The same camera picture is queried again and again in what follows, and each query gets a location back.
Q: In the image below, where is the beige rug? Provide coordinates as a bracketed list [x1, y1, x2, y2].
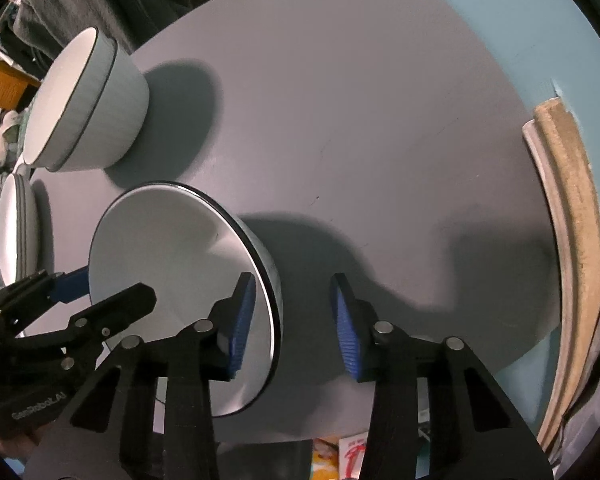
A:
[522, 97, 600, 456]

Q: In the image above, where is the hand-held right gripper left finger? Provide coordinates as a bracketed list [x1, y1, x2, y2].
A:
[22, 271, 258, 480]

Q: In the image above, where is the yellow printed package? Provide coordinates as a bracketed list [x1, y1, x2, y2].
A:
[311, 437, 341, 480]

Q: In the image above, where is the dark grey fuzzy garment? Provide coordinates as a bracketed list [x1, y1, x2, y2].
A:
[10, 0, 191, 91]

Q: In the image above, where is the grey cloth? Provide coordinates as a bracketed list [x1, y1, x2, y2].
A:
[565, 300, 600, 466]

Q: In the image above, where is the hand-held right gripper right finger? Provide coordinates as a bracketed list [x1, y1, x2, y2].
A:
[329, 272, 553, 480]

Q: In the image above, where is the white plate with black rim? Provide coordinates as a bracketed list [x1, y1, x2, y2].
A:
[15, 175, 41, 281]
[87, 181, 285, 418]
[0, 172, 31, 286]

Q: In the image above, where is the person's left hand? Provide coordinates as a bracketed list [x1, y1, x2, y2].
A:
[0, 422, 48, 466]

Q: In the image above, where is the white plush toy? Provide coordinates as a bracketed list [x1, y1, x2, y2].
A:
[0, 107, 31, 166]

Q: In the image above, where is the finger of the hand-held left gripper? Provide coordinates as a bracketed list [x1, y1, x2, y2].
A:
[0, 266, 92, 335]
[65, 282, 158, 361]

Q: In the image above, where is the orange wooden shelf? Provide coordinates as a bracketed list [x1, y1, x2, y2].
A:
[0, 52, 43, 166]

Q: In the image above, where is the red and white printed package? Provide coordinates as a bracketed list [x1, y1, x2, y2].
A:
[337, 434, 370, 480]

